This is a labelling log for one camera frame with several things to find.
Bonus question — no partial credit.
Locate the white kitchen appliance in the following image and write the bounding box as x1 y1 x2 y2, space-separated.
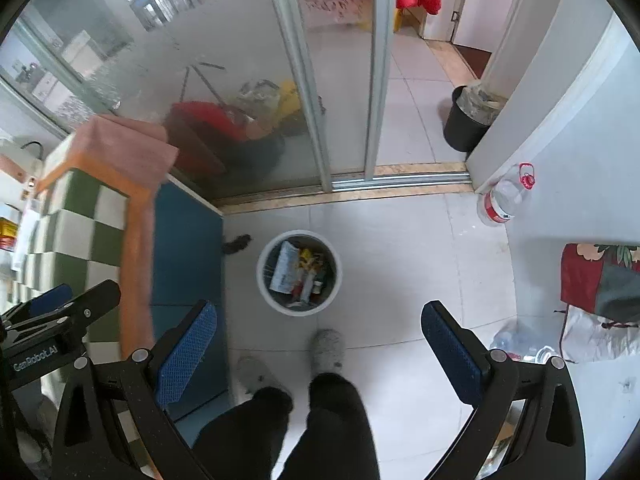
1 139 43 200

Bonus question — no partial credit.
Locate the clear plastic bottle red cap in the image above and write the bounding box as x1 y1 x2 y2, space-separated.
478 162 536 226

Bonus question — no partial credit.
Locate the white plastic bag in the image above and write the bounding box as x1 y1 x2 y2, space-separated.
559 306 640 364

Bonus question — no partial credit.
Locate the left grey slipper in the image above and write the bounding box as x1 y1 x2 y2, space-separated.
235 356 288 394

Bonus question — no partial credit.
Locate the small black floor object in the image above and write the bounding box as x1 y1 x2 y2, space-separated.
222 234 252 256

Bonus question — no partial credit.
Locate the white yellow wrapper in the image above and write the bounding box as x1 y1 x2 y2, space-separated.
269 240 299 294

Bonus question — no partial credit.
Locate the yellow red box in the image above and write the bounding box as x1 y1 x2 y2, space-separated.
0 217 18 252

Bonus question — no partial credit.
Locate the left black trouser leg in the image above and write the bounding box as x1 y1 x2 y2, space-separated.
192 387 293 479

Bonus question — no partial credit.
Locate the blue cabinet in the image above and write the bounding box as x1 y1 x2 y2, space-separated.
151 182 231 444

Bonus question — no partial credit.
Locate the sliding glass door frame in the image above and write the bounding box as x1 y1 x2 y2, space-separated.
271 0 466 193

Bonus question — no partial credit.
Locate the red bag behind glass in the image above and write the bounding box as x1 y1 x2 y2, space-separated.
163 101 252 177

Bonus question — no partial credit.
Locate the white round trash bin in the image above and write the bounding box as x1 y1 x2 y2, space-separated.
256 230 343 318

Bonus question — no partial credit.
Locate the yellow bag behind glass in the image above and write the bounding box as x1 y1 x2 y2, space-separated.
274 80 306 136

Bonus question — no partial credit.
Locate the green white checkered tablecloth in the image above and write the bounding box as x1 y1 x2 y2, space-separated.
8 112 180 476

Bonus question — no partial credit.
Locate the crushed clear bottle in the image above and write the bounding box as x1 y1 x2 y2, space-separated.
490 318 558 364

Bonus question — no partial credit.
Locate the grey slipper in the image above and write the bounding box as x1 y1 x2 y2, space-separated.
309 330 345 377
235 356 288 394

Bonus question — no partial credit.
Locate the red floral cloth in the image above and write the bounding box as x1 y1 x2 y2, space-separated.
560 243 639 323

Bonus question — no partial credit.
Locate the right grey slipper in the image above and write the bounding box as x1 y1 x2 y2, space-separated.
309 330 345 377

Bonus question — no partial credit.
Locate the black bucket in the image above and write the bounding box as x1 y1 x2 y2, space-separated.
444 81 506 154

